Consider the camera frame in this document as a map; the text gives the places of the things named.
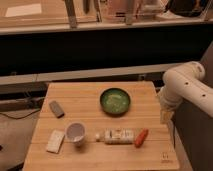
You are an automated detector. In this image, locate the white paper sheet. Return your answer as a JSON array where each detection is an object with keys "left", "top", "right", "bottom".
[{"left": 5, "top": 3, "right": 42, "bottom": 17}]

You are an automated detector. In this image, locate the grey rectangular block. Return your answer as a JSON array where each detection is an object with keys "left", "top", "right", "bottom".
[{"left": 49, "top": 101, "right": 64, "bottom": 118}]

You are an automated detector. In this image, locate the orange carrot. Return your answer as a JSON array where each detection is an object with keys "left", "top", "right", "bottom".
[{"left": 134, "top": 129, "right": 149, "bottom": 148}]

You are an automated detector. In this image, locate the black bag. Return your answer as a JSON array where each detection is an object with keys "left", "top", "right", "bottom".
[{"left": 165, "top": 0, "right": 209, "bottom": 17}]

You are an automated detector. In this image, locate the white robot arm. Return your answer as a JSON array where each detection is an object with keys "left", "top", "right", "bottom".
[{"left": 157, "top": 61, "right": 213, "bottom": 124}]

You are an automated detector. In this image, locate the white paper cup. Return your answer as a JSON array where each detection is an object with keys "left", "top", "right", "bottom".
[{"left": 65, "top": 122, "right": 85, "bottom": 147}]

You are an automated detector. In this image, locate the metal table leg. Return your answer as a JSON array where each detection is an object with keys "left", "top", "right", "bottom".
[{"left": 64, "top": 0, "right": 77, "bottom": 28}]

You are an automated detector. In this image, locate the white sponge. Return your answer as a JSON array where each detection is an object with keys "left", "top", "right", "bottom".
[{"left": 46, "top": 130, "right": 64, "bottom": 153}]

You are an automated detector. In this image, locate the clear plastic bottle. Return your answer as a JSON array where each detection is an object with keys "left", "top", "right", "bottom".
[{"left": 95, "top": 129, "right": 134, "bottom": 145}]

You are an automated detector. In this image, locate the black cable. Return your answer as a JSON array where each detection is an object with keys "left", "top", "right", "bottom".
[{"left": 0, "top": 108, "right": 42, "bottom": 121}]

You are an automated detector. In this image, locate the green ceramic bowl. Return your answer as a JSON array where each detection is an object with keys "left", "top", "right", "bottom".
[{"left": 100, "top": 88, "right": 131, "bottom": 117}]

